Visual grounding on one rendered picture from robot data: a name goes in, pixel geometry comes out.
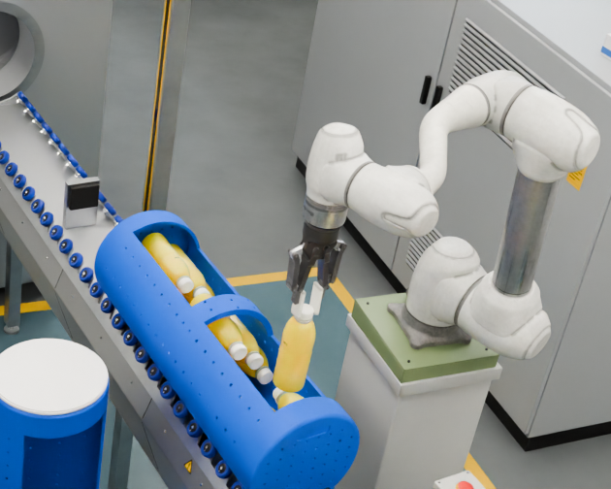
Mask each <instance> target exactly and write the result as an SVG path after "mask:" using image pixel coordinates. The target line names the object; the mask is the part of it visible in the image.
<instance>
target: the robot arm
mask: <svg viewBox="0 0 611 489"><path fill-rule="evenodd" d="M482 125H483V126H484V127H485V128H488V129H490V130H492V131H495V132H497V133H499V134H501V135H502V136H504V137H506V138H507V139H509V140H510V141H512V148H513V152H514V158H515V163H516V165H517V167H518V170H517V175H516V179H515V182H514V186H513V191H512V195H511V199H510V203H509V208H508V212H507V216H506V219H505V224H504V228H503V232H502V236H501V241H500V245H499V249H498V257H497V261H496V265H495V268H494V270H493V271H492V272H490V273H488V274H487V273H486V272H485V270H484V269H483V268H482V266H481V265H480V259H479V256H478V254H477V252H476V251H475V249H474V248H473V247H472V246H471V245H470V244H469V243H467V242H466V241H464V240H462V239H460V238H456V237H444V238H441V239H439V240H437V241H436V242H435V243H433V244H432V245H431V246H429V247H428V248H427V249H426V250H425V251H424V253H423V254H422V256H421V257H420V259H419V261H418V263H417V265H416V267H415V270H414V273H413V276H412V279H411V282H410V284H409V287H408V288H407V289H406V296H407V298H406V302H405V303H402V304H398V303H390V304H389V305H388V307H387V311H388V312H389V313H391V314H392V315H393V316H394V318H395V319H396V321H397V322H398V324H399V325H400V327H401V328H402V330H403V332H404V333H405V335H406V336H407V338H408V340H409V344H410V346H411V347H412V348H413V349H417V350H419V349H422V348H424V347H429V346H438V345H446V344H454V343H463V344H469V343H470V341H471V338H474V339H475V340H477V341H478V342H480V343H481V344H483V345H485V346H486V347H488V348H489V349H491V350H493V351H494V352H496V353H497V354H500V355H502V356H505V357H508V358H512V359H516V360H524V359H531V358H533V357H534V356H536V355H537V354H538V353H539V352H540V350H541V349H542V348H543V347H544V345H545V344H546V343H547V342H548V340H549V338H550V336H551V323H550V320H549V317H548V315H547V313H546V312H545V311H544V310H542V304H541V299H540V290H539V287H538V285H537V284H536V283H535V281H534V280H533V279H534V276H535V272H536V268H537V264H538V261H539V257H540V253H541V249H542V247H543V243H544V239H545V236H546V232H547V228H548V225H549V222H550V219H551V215H552V211H553V208H554V205H555V201H556V197H557V194H558V190H559V186H560V182H561V179H562V178H563V177H564V176H566V175H567V174H568V173H573V172H578V171H581V170H583V169H584V168H586V167H587V166H588V165H589V164H590V163H591V162H592V161H593V160H594V158H595V156H596V154H597V152H598V149H599V144H600V137H599V133H598V130H597V128H596V127H595V125H594V124H593V123H592V121H591V120H590V119H589V118H588V117H587V116H586V115H585V114H584V113H583V112H581V111H580V110H579V109H577V108H576V107H574V106H573V105H571V104H570V103H568V102H566V101H565V100H564V99H562V98H561V97H559V96H557V95H555V94H553V93H551V92H549V91H547V90H544V89H541V88H538V87H536V86H534V85H532V84H531V83H529V82H527V81H526V80H525V78H524V77H522V76H521V75H520V74H518V73H516V72H512V71H506V70H499V71H493V72H489V73H486V74H483V75H480V76H478V77H475V78H473V79H471V80H469V81H467V82H466V83H464V84H463V85H461V86H460V87H458V88H457V89H455V90H454V91H453V92H452V93H451V94H450V95H449V96H447V97H446V98H445V99H444V100H442V101H441V102H440V103H438V104H437V105H436V106H434V107H433V108H432V109H431V110H430V111H429V112H428V113H427V114H426V115H425V117H424V119H423V120H422V123H421V126H420V131H419V148H420V169H418V168H416V167H414V166H410V165H404V166H390V165H388V166H386V167H382V166H380V165H378V164H376V163H374V162H373V161H372V160H371V159H370V158H369V157H368V156H367V155H366V154H365V153H364V143H363V140H362V137H361V134H360V132H359V130H358V129H357V128H356V127H354V126H352V125H349V124H345V123H339V122H334V123H330V124H328V125H326V126H324V127H323V128H321V129H320V130H319V132H318V133H317V135H316V138H315V140H314V142H313V145H312V148H311V151H310V154H309V158H308V161H307V167H306V175H305V181H306V193H305V203H304V208H303V217H304V219H305V222H304V227H303V239H302V241H301V242H300V246H298V247H296V248H294V249H293V248H292V247H290V248H288V254H289V262H288V270H287V278H286V286H287V287H288V288H289V289H290V290H291V291H292V292H293V293H292V298H291V301H292V302H293V304H292V308H291V312H292V313H293V315H294V316H295V317H296V318H297V319H301V315H302V310H303V305H304V301H305V296H306V292H305V291H304V288H305V285H306V281H307V278H308V276H309V273H310V270H311V267H312V266H314V264H315V262H316V260H317V281H318V282H317V281H315V282H314V283H313V287H312V292H311V298H310V303H309V305H310V306H312V307H313V309H314V314H315V315H318V314H319V310H320V305H321V299H323V298H324V296H325V291H326V290H328V289H329V288H330V286H329V285H328V284H330V283H331V284H333V283H335V282H336V278H337V275H338V268H339V264H340V261H341V257H342V254H343V253H344V251H345V249H346V248H347V245H346V244H345V243H344V242H343V241H342V240H341V239H339V238H338V235H339V230H340V226H341V225H343V224H344V222H345V219H346V215H347V210H348V208H350V209H351V210H353V211H354V212H356V213H357V214H358V215H359V216H360V217H362V218H363V219H365V220H367V221H368V222H370V223H371V224H373V225H375V226H377V227H379V228H381V229H383V230H385V231H387V232H389V233H391V234H394V235H396V236H400V237H404V238H410V239H417V238H420V237H423V236H425V235H427V234H428V233H430V232H431V231H432V230H433V229H434V227H435V225H436V223H437V220H438V215H439V208H438V204H437V202H436V200H435V198H434V194H435V193H436V192H437V190H438V189H439V188H440V187H441V186H442V184H443V182H444V180H445V176H446V170H447V135H448V134H449V133H451V132H454V131H459V130H464V129H471V128H476V127H479V126H482ZM301 253H303V254H302V256H301ZM330 253H331V255H330ZM301 258H302V261H301V264H300V259H301Z"/></svg>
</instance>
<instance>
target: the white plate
mask: <svg viewBox="0 0 611 489"><path fill-rule="evenodd" d="M108 378H109V376H108V370H107V367H106V365H105V364H104V362H103V361H102V359H101V358H100V357H99V356H98V355H97V354H96V353H94V352H93V351H92V350H90V349H88V348H87V347H85V346H83V345H81V344H78V343H75V342H70V341H65V340H60V339H36V340H31V341H26V342H21V343H18V344H16V345H13V346H11V347H10V348H8V349H6V350H5V351H3V352H2V353H1V354H0V398H1V399H2V400H3V401H4V402H5V403H7V404H8V405H10V406H12V407H14V408H17V409H20V410H23V411H26V412H30V413H34V414H41V415H59V414H66V413H71V412H75V411H78V410H81V409H83V408H87V407H88V406H90V405H92V404H93V403H95V402H96V401H97V400H98V399H99V398H100V397H101V396H102V395H103V393H104V392H105V390H106V388H107V385H108Z"/></svg>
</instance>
